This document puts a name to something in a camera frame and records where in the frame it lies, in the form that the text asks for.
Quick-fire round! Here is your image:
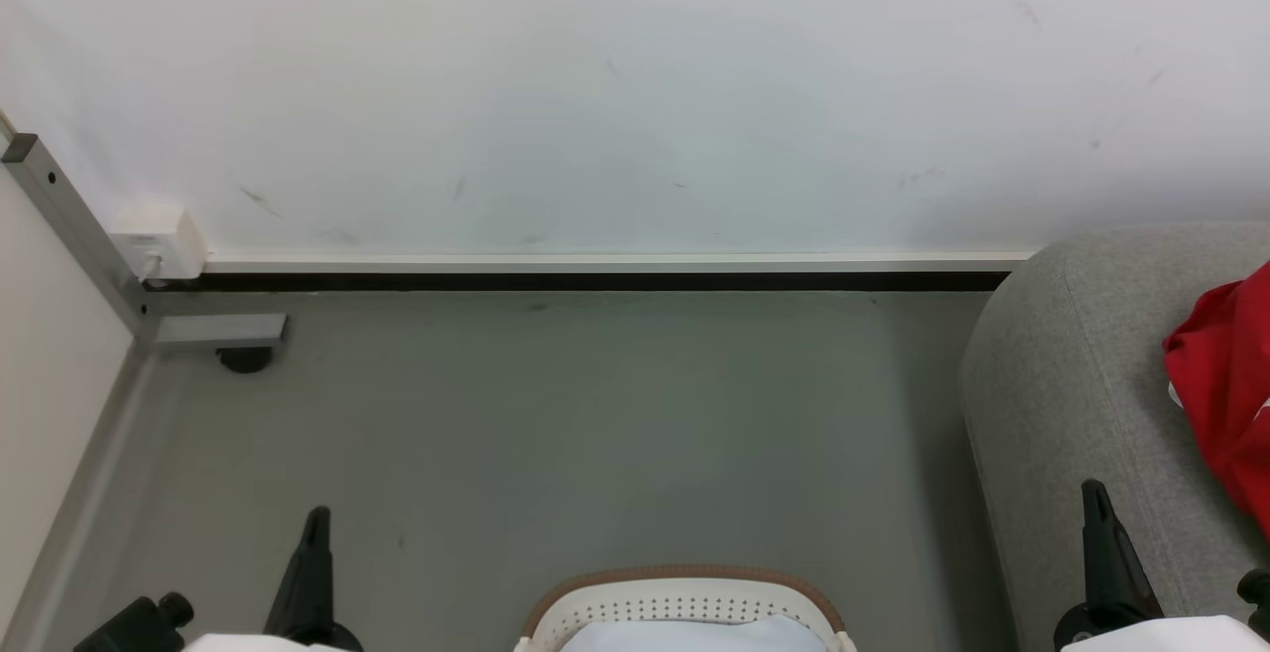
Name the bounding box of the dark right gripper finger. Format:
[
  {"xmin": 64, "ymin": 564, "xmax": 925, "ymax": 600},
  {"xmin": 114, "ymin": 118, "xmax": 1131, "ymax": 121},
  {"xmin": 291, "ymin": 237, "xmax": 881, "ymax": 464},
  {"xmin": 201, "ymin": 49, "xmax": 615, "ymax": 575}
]
[{"xmin": 1053, "ymin": 478, "xmax": 1164, "ymax": 649}]

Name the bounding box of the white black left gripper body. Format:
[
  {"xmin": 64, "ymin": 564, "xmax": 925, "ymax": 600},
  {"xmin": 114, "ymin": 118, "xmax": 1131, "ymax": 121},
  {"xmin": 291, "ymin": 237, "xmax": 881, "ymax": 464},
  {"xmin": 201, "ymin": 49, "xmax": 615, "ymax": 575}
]
[{"xmin": 183, "ymin": 634, "xmax": 364, "ymax": 652}]

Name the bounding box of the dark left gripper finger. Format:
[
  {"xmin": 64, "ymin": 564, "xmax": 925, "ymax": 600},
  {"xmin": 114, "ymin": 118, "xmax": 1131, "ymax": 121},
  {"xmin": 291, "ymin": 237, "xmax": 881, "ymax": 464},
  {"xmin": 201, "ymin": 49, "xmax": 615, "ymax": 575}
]
[{"xmin": 262, "ymin": 505, "xmax": 364, "ymax": 652}]

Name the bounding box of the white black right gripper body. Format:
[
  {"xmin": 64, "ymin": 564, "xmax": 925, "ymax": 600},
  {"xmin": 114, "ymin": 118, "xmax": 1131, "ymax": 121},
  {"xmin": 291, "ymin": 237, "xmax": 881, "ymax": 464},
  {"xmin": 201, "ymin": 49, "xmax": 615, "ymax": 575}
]
[{"xmin": 1060, "ymin": 614, "xmax": 1264, "ymax": 652}]

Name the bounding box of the red and white garment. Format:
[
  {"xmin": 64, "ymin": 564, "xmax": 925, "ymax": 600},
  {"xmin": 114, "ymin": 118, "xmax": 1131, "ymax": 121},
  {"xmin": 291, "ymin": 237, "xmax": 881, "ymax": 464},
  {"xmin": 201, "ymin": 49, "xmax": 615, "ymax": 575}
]
[{"xmin": 1162, "ymin": 262, "xmax": 1270, "ymax": 544}]

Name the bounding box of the white laundry basket brown rim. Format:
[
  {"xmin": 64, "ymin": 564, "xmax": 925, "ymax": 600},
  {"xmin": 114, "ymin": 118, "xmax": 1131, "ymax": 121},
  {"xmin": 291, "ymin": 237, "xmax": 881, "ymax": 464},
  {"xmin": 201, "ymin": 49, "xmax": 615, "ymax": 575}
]
[{"xmin": 513, "ymin": 564, "xmax": 860, "ymax": 652}]

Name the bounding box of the grey fabric sofa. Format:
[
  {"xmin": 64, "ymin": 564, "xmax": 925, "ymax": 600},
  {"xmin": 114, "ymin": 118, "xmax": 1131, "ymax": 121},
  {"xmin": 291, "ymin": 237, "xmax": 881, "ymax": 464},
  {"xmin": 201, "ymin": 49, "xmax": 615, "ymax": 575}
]
[{"xmin": 959, "ymin": 223, "xmax": 1270, "ymax": 652}]

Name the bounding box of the white baseboard strip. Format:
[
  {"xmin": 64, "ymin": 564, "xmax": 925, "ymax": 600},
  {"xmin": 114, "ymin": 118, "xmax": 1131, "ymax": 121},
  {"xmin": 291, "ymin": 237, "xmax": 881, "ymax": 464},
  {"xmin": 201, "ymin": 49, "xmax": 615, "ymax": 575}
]
[{"xmin": 202, "ymin": 251, "xmax": 1039, "ymax": 277}]

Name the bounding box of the black round frame foot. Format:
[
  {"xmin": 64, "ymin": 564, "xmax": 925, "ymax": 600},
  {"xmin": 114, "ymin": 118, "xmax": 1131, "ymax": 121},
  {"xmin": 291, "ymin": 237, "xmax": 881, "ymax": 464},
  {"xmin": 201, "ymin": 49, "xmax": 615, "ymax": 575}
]
[{"xmin": 215, "ymin": 345, "xmax": 275, "ymax": 375}]

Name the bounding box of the white wall socket box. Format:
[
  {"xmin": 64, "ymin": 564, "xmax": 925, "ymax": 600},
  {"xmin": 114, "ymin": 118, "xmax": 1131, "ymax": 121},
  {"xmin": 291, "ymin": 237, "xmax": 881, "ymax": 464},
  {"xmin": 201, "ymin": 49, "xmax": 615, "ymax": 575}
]
[{"xmin": 108, "ymin": 202, "xmax": 208, "ymax": 285}]

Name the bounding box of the grey metal frame post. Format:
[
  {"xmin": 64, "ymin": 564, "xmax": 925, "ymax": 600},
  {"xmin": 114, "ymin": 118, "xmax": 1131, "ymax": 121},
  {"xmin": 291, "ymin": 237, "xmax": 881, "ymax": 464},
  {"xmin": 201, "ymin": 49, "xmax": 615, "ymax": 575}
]
[{"xmin": 0, "ymin": 133, "xmax": 290, "ymax": 351}]

